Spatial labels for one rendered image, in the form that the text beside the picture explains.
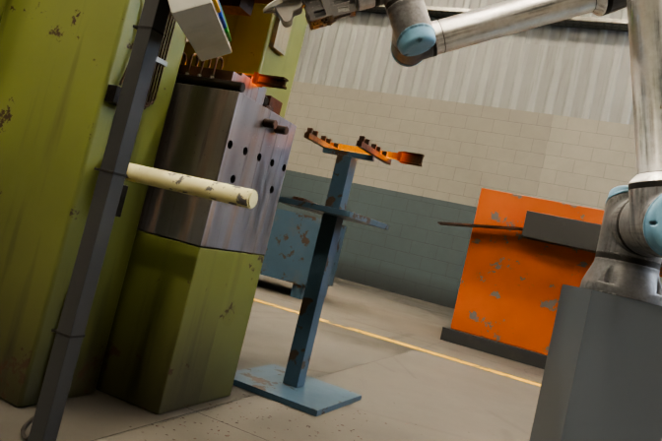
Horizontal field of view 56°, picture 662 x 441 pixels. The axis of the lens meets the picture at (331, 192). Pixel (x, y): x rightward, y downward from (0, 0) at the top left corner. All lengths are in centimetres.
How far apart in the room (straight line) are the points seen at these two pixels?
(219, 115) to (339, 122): 840
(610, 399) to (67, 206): 137
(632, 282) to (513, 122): 790
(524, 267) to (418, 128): 502
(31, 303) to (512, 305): 393
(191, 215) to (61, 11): 64
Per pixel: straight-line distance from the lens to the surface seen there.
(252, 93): 197
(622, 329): 163
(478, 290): 511
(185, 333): 183
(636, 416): 167
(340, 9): 152
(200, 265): 179
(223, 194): 147
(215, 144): 179
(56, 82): 180
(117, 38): 171
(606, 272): 167
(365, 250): 965
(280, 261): 553
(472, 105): 964
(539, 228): 491
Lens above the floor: 58
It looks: 4 degrees up
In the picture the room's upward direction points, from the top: 13 degrees clockwise
